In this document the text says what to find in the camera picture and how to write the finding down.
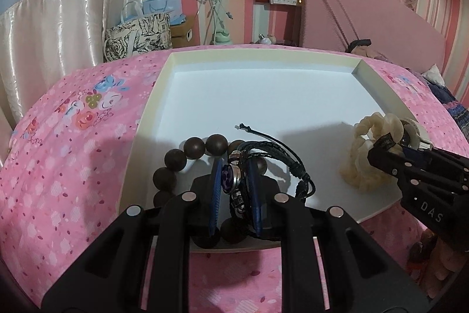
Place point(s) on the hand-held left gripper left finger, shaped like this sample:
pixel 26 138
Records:
pixel 216 195

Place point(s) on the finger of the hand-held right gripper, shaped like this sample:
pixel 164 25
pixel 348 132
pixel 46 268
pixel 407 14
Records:
pixel 384 161
pixel 416 157

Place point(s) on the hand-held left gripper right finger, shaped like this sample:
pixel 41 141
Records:
pixel 257 199

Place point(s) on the white shallow tray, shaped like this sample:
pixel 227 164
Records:
pixel 256 96

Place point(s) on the person's right hand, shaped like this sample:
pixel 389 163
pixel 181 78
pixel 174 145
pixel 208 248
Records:
pixel 445 261

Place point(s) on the knitted multicolour blanket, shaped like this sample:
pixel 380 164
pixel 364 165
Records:
pixel 450 96

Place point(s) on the pink padded headboard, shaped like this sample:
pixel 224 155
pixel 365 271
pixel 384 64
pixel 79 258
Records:
pixel 373 12

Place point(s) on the pink floral bedsheet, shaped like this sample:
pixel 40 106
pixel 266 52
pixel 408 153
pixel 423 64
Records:
pixel 66 170

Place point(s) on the brown cardboard box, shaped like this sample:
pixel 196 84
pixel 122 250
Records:
pixel 183 32

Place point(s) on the floral print tote bag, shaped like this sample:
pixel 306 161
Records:
pixel 146 34

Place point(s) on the light blue paper bag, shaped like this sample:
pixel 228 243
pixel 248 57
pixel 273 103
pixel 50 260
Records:
pixel 161 5

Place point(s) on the cream satin curtain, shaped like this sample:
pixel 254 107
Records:
pixel 44 34

